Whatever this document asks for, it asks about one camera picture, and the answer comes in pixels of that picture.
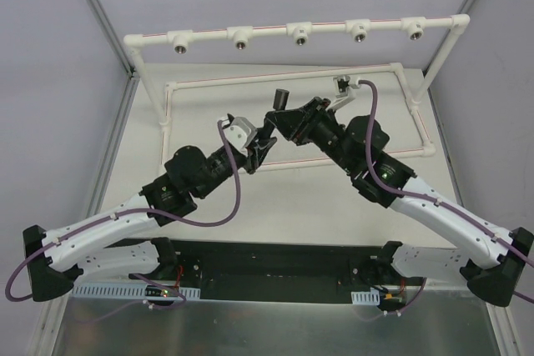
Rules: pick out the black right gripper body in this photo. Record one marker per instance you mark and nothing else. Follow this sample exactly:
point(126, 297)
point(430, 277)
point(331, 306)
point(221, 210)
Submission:
point(306, 121)

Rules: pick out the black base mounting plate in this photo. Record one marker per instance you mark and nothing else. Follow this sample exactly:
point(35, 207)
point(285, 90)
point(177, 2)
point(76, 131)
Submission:
point(274, 273)

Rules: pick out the left white cable duct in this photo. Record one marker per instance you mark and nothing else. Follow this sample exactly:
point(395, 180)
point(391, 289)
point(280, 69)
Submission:
point(126, 291)

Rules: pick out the right white cable duct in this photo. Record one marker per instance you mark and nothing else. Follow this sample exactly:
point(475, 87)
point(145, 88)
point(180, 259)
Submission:
point(366, 298)

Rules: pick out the white PVC pipe frame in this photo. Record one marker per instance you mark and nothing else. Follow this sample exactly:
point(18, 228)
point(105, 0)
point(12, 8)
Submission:
point(240, 36)

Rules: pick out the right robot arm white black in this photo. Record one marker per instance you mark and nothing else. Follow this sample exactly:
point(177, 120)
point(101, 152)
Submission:
point(490, 258)

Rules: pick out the left aluminium frame post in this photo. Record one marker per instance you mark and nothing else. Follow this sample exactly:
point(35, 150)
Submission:
point(120, 111)

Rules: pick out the black faucet valve handle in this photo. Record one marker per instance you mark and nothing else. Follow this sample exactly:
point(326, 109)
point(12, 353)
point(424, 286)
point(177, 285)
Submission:
point(281, 99)

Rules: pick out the black L-shaped faucet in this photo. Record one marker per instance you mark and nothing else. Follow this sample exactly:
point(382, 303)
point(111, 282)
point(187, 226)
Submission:
point(266, 131)

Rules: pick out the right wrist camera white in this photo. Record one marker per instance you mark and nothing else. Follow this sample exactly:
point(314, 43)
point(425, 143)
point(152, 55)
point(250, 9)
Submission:
point(345, 87)

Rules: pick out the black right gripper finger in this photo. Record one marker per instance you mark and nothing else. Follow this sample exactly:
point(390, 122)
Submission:
point(305, 109)
point(290, 123)

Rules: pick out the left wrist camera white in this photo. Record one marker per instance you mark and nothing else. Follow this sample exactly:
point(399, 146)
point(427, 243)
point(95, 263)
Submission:
point(239, 132)

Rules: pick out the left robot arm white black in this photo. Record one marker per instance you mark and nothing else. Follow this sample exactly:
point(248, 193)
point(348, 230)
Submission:
point(59, 259)

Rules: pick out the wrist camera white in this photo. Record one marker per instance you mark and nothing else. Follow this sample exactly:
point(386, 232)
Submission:
point(345, 87)
point(239, 132)

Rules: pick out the white cable duct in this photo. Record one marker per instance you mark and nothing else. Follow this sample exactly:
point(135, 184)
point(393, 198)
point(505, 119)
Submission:
point(366, 298)
point(126, 291)

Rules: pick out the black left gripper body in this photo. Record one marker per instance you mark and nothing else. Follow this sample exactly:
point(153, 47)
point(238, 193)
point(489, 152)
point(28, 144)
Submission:
point(252, 156)

